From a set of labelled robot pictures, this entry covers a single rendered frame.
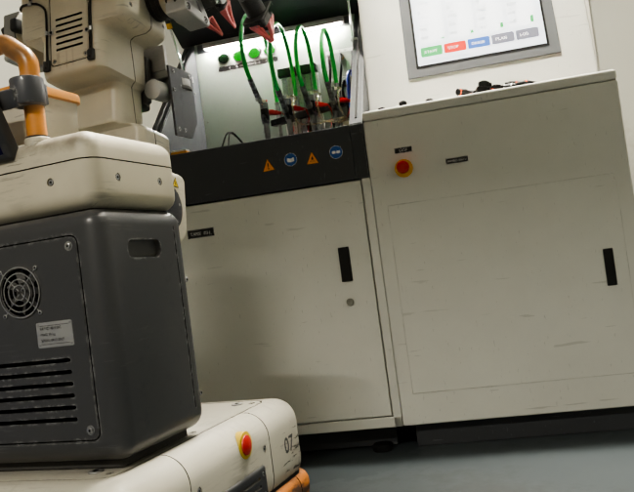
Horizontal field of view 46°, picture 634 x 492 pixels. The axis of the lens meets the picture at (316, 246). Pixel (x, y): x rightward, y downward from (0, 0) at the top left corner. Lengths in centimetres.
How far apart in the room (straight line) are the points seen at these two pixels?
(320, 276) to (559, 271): 67
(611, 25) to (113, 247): 405
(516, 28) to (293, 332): 117
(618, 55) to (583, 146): 272
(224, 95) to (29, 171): 168
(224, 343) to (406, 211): 67
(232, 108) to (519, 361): 142
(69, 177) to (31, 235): 12
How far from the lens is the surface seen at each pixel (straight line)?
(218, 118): 285
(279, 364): 221
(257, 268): 220
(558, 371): 215
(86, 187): 119
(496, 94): 216
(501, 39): 247
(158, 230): 130
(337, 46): 279
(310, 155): 218
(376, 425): 219
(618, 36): 487
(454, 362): 213
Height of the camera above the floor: 55
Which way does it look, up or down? 2 degrees up
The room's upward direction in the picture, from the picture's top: 8 degrees counter-clockwise
